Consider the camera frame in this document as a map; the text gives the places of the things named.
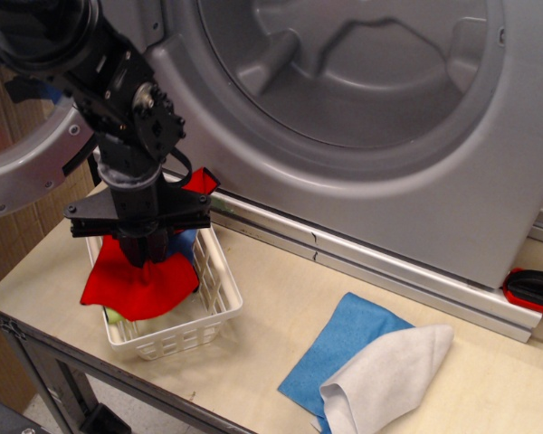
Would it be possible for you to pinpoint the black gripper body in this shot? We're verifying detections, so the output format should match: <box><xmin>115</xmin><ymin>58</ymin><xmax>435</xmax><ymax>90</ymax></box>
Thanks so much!
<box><xmin>63</xmin><ymin>176</ymin><xmax>211</xmax><ymax>238</ymax></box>

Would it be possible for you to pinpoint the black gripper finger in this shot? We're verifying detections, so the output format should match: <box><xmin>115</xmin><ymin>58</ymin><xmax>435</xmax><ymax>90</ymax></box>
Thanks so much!
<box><xmin>147</xmin><ymin>228</ymin><xmax>169</xmax><ymax>263</ymax></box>
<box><xmin>119</xmin><ymin>236</ymin><xmax>148</xmax><ymax>268</ymax></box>

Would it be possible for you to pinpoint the small blue cloth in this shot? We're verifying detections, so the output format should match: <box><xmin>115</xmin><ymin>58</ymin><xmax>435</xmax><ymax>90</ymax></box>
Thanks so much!
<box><xmin>167</xmin><ymin>229</ymin><xmax>197</xmax><ymax>263</ymax></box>

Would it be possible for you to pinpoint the red felt cloth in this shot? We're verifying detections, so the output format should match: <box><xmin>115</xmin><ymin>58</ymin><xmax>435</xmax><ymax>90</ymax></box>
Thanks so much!
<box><xmin>81</xmin><ymin>236</ymin><xmax>199</xmax><ymax>322</ymax></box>

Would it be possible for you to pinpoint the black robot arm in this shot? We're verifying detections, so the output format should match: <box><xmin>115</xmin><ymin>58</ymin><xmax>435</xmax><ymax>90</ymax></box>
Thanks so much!
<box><xmin>0</xmin><ymin>1</ymin><xmax>210</xmax><ymax>267</ymax></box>

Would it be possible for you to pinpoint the round transparent machine door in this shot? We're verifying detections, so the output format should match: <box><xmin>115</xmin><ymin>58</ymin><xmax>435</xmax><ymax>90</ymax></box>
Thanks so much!
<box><xmin>0</xmin><ymin>98</ymin><xmax>94</xmax><ymax>218</ymax></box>

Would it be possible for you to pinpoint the grey toy laundry machine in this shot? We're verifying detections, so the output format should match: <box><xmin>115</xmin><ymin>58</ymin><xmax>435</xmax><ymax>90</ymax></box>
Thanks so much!
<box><xmin>104</xmin><ymin>1</ymin><xmax>543</xmax><ymax>287</ymax></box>

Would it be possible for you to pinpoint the light green cloth black trim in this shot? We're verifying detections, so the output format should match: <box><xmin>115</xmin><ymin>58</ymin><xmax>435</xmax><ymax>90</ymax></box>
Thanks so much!
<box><xmin>103</xmin><ymin>307</ymin><xmax>124</xmax><ymax>325</ymax></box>

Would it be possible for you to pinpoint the red cloth with black trim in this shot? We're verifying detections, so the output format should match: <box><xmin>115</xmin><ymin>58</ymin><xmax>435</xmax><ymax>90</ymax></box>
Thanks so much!
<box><xmin>182</xmin><ymin>167</ymin><xmax>221</xmax><ymax>195</ymax></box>

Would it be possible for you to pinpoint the white plastic basket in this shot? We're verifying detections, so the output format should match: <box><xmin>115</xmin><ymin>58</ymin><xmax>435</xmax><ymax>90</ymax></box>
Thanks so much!
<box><xmin>102</xmin><ymin>228</ymin><xmax>243</xmax><ymax>361</ymax></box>

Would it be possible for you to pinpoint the black box under table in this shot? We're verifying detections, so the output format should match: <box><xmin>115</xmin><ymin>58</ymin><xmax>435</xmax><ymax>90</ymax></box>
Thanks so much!
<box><xmin>81</xmin><ymin>403</ymin><xmax>132</xmax><ymax>434</ymax></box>

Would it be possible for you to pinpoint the blue cloth on table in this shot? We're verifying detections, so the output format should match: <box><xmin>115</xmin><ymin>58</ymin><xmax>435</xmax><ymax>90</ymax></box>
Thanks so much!
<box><xmin>278</xmin><ymin>293</ymin><xmax>413</xmax><ymax>433</ymax></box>

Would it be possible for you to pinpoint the white cloth on table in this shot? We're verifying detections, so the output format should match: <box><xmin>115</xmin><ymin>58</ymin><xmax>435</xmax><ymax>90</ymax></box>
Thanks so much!
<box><xmin>319</xmin><ymin>325</ymin><xmax>454</xmax><ymax>433</ymax></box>

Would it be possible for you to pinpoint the red and black tool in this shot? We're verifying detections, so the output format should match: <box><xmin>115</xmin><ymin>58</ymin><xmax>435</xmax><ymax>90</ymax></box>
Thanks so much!
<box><xmin>502</xmin><ymin>269</ymin><xmax>543</xmax><ymax>314</ymax></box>

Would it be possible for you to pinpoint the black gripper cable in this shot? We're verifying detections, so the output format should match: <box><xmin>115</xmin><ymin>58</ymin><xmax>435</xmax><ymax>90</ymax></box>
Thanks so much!
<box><xmin>167</xmin><ymin>147</ymin><xmax>194</xmax><ymax>186</ymax></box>

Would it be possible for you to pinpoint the metal table frame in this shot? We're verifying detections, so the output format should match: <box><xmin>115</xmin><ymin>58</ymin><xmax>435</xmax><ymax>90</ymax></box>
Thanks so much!
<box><xmin>0</xmin><ymin>311</ymin><xmax>250</xmax><ymax>433</ymax></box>

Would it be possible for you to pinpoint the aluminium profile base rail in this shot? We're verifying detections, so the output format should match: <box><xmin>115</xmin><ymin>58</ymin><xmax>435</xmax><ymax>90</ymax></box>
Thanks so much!
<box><xmin>92</xmin><ymin>146</ymin><xmax>543</xmax><ymax>344</ymax></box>

